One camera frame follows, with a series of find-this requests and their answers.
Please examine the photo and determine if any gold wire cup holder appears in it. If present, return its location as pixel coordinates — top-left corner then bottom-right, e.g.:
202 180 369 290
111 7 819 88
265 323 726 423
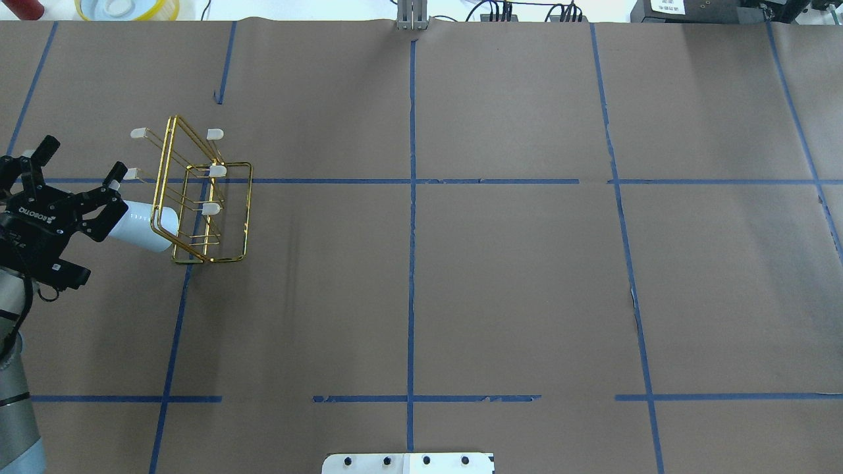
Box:
125 115 255 266

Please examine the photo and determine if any light blue plastic cup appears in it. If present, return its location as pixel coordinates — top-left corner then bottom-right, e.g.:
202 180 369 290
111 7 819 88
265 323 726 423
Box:
108 200 173 252

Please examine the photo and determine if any yellow rimmed blue bowl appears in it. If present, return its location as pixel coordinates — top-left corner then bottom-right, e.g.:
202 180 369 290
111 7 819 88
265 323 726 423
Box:
73 0 180 22

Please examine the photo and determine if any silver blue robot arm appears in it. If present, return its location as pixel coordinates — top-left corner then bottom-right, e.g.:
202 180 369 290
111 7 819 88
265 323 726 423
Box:
1 136 91 473

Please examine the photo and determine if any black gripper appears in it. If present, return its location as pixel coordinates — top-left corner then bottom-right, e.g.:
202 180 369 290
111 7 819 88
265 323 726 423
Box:
1 135 128 292

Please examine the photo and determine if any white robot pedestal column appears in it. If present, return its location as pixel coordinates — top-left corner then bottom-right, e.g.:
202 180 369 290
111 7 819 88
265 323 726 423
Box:
321 451 496 473

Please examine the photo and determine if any red thermos bottle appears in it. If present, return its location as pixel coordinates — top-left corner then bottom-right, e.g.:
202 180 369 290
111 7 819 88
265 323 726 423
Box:
2 0 45 21

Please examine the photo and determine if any aluminium frame post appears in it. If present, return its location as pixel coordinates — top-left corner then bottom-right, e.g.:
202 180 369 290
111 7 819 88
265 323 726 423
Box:
393 0 430 31

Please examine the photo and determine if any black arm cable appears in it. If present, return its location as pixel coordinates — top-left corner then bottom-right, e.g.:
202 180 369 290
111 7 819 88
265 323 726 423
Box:
0 276 60 359

